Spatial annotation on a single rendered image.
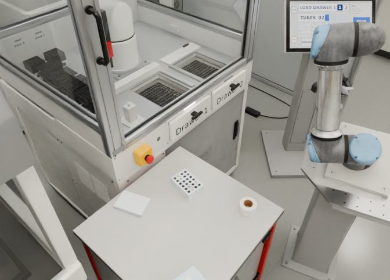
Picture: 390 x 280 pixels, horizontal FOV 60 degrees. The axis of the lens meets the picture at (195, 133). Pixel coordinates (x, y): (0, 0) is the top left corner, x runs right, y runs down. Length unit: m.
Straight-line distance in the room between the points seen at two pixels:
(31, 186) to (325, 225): 1.41
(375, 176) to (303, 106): 1.00
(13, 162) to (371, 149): 1.17
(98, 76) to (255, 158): 1.77
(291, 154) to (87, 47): 1.98
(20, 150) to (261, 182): 1.99
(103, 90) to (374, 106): 2.82
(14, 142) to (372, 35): 1.09
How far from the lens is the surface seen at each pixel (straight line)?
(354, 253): 2.38
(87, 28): 1.09
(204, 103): 1.68
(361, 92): 3.73
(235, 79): 1.86
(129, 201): 1.44
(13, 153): 0.78
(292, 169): 2.63
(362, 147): 1.40
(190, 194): 1.41
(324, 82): 1.31
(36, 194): 0.91
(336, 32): 1.27
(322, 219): 1.84
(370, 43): 1.28
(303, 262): 2.19
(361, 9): 2.29
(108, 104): 1.23
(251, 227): 1.38
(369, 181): 1.63
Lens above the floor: 1.91
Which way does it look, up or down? 42 degrees down
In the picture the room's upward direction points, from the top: straight up
